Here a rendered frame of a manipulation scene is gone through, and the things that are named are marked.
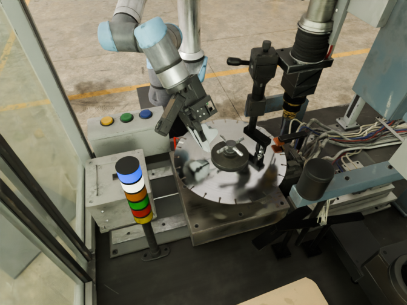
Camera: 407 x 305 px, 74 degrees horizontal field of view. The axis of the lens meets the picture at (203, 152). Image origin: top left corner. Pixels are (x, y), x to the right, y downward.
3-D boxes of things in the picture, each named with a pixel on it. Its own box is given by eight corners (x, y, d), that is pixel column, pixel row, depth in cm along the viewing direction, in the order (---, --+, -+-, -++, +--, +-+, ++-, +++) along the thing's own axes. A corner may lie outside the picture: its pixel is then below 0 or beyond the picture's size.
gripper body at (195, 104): (219, 114, 72) (199, 72, 67) (193, 131, 70) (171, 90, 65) (206, 111, 79) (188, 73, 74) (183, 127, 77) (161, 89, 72)
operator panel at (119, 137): (99, 166, 104) (87, 138, 93) (99, 146, 111) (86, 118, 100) (171, 151, 109) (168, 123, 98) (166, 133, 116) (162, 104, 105)
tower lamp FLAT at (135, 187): (123, 195, 53) (119, 187, 51) (121, 178, 56) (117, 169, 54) (146, 190, 54) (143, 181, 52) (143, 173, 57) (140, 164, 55)
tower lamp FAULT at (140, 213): (132, 219, 61) (129, 213, 58) (130, 203, 63) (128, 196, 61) (152, 215, 61) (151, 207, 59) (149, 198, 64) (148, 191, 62)
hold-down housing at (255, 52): (246, 120, 73) (257, 47, 58) (242, 108, 76) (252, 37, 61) (266, 118, 73) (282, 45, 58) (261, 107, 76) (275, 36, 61)
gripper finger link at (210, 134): (226, 144, 76) (212, 117, 72) (210, 157, 75) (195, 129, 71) (221, 142, 79) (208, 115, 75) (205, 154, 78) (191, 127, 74)
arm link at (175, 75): (160, 74, 63) (152, 74, 70) (170, 91, 65) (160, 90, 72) (186, 58, 65) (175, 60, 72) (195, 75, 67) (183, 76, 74)
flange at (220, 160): (223, 137, 86) (224, 131, 84) (255, 152, 81) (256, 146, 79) (203, 159, 79) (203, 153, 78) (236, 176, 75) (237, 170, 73)
